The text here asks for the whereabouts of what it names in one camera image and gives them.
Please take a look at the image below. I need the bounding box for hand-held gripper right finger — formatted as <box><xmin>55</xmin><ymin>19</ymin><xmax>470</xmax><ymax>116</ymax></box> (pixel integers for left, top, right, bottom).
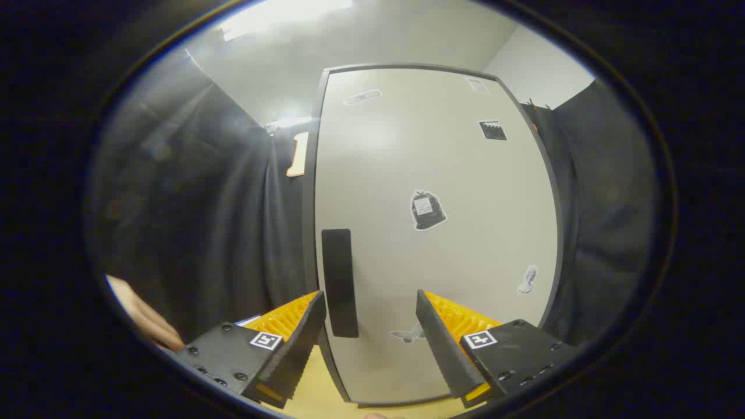
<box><xmin>416</xmin><ymin>289</ymin><xmax>580</xmax><ymax>408</ymax></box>

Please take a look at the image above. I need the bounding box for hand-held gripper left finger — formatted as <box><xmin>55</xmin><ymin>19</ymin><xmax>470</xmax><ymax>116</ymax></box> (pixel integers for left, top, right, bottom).
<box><xmin>175</xmin><ymin>290</ymin><xmax>327</xmax><ymax>409</ymax></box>

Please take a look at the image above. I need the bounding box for black door handle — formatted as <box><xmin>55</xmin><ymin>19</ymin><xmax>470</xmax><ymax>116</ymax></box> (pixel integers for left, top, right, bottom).
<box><xmin>321</xmin><ymin>229</ymin><xmax>360</xmax><ymax>339</ymax></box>

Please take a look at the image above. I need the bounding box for grey shoe cabinet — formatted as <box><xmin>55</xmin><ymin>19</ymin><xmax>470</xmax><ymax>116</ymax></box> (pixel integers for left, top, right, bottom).
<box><xmin>301</xmin><ymin>63</ymin><xmax>564</xmax><ymax>406</ymax></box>

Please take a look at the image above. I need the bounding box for black backdrop cloth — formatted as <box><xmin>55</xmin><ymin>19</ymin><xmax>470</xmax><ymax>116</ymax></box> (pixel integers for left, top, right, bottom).
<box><xmin>87</xmin><ymin>49</ymin><xmax>658</xmax><ymax>350</ymax></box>

